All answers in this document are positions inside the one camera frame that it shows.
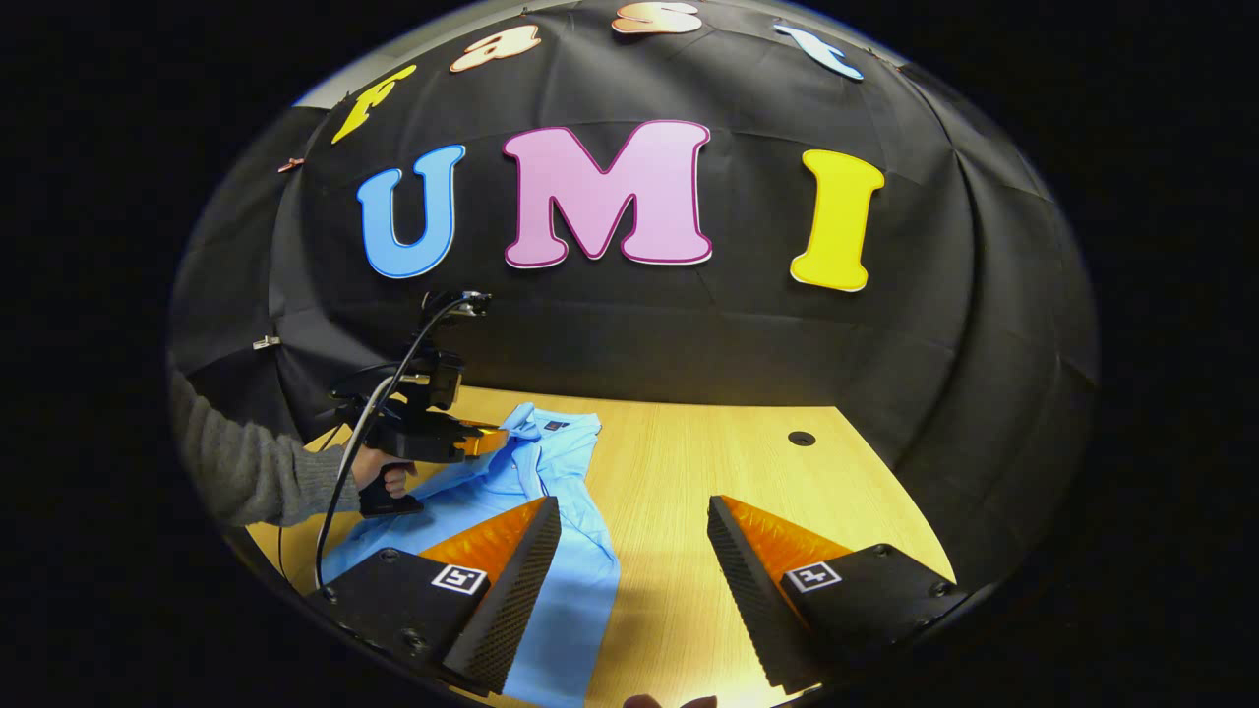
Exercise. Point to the copper clip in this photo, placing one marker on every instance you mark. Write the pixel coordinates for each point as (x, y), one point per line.
(290, 164)

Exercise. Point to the black backdrop cloth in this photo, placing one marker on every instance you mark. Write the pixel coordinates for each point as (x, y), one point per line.
(689, 334)

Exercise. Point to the light blue T-shirt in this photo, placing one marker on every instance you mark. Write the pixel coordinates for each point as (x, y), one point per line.
(580, 590)

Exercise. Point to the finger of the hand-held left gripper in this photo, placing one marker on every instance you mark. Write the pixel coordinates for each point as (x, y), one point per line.
(482, 441)

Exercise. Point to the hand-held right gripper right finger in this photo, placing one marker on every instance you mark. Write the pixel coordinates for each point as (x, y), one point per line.
(752, 590)

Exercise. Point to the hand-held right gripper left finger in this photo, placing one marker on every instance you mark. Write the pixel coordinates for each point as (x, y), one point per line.
(511, 590)

